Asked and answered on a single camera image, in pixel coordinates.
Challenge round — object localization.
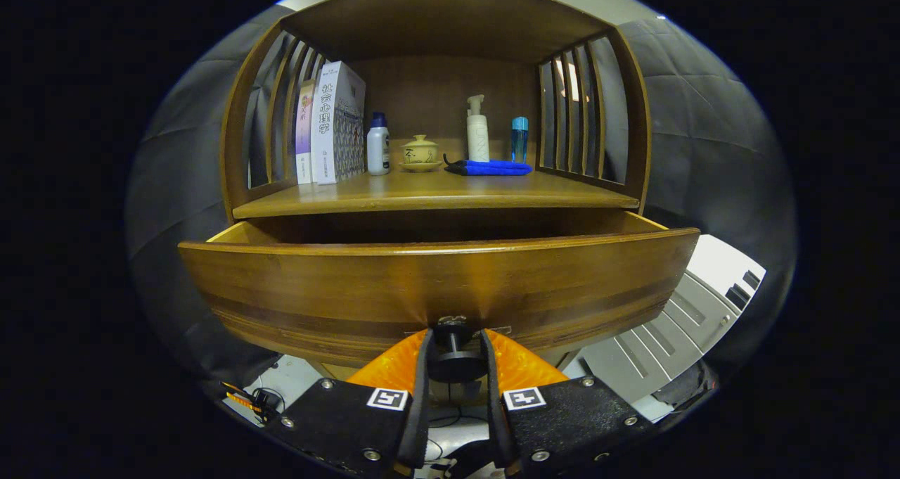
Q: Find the folded blue cloth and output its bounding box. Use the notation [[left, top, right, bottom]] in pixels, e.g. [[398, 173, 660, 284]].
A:
[[444, 154, 533, 177]]

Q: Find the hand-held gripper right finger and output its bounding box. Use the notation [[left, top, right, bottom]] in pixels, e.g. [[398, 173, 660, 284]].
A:
[[482, 328, 655, 478]]

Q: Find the grey white appliance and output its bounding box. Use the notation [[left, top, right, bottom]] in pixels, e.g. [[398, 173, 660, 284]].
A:
[[577, 234, 767, 423]]

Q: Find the thick white book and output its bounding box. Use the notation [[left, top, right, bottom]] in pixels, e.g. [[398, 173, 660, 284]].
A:
[[310, 61, 366, 185]]

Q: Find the wooden countertop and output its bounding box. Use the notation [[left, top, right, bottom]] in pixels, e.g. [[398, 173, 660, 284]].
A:
[[232, 170, 641, 219]]

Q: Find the brown wooden cabinet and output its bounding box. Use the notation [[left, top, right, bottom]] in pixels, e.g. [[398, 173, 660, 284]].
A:
[[219, 0, 653, 388]]

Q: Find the yellow lidded tea bowl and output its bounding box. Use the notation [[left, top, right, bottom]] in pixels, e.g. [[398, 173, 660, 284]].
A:
[[399, 134, 443, 172]]

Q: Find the white bottle with blue cap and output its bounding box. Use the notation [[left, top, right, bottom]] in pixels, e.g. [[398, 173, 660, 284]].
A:
[[366, 112, 390, 176]]

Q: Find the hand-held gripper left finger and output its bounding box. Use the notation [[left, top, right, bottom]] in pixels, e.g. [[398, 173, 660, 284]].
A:
[[278, 328, 433, 478]]

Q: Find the dark cloth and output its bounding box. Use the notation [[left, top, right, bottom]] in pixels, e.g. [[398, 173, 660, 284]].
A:
[[652, 359, 719, 411]]

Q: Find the white pump bottle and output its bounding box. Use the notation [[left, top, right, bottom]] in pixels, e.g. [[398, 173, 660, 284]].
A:
[[466, 94, 490, 162]]

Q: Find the curved wooden drawer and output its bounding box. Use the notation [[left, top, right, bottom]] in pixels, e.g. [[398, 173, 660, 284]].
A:
[[178, 208, 701, 369]]

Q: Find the black drawer knob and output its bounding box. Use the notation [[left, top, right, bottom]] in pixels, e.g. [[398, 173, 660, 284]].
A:
[[427, 316, 487, 383]]

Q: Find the thin pink book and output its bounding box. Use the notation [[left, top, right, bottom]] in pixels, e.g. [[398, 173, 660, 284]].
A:
[[295, 79, 317, 184]]

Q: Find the clear blue bottle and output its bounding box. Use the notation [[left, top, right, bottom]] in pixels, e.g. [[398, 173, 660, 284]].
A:
[[510, 117, 529, 164]]

